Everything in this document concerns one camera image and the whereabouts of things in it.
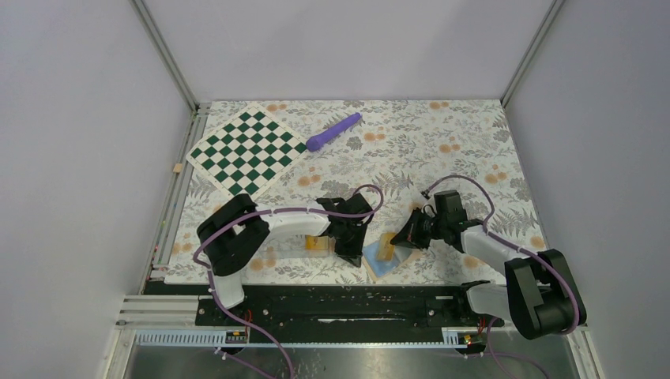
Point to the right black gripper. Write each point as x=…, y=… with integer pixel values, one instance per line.
x=410, y=235

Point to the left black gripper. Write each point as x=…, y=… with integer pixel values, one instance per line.
x=352, y=253

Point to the yellow credit card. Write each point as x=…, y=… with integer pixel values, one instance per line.
x=385, y=251

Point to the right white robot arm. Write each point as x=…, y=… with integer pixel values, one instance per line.
x=539, y=295

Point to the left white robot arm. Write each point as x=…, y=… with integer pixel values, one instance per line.
x=234, y=234

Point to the floral tablecloth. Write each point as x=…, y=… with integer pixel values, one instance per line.
x=401, y=147

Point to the green white chessboard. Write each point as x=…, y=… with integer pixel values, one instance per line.
x=247, y=153

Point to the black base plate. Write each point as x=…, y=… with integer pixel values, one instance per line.
x=357, y=314

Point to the purple cylindrical handle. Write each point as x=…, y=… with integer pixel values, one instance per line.
x=318, y=141

